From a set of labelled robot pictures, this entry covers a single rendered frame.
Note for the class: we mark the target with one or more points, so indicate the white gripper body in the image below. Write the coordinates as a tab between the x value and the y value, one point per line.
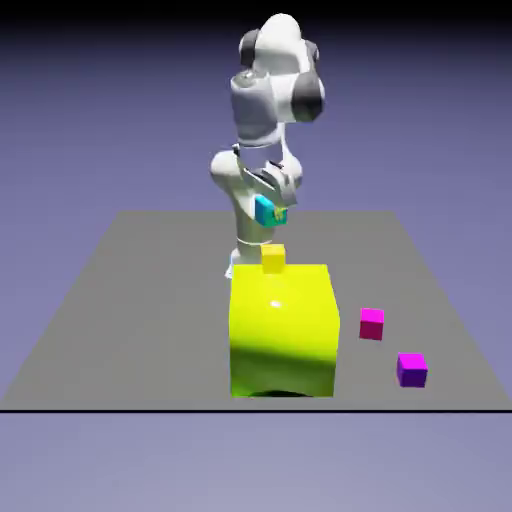
267	178

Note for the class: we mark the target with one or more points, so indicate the small cyan cube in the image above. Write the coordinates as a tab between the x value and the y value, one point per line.
265	212

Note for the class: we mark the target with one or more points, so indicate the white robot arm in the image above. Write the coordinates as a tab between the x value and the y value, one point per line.
276	92

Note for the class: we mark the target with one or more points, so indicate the small yellow cube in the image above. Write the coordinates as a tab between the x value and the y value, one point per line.
273	258

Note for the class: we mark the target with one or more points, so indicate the small pink cube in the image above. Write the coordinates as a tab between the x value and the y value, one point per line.
371	324

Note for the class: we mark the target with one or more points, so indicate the small purple cube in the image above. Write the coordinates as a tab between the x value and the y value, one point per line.
412	370

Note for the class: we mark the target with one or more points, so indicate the large yellow-green box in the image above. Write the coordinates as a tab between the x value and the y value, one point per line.
282	328

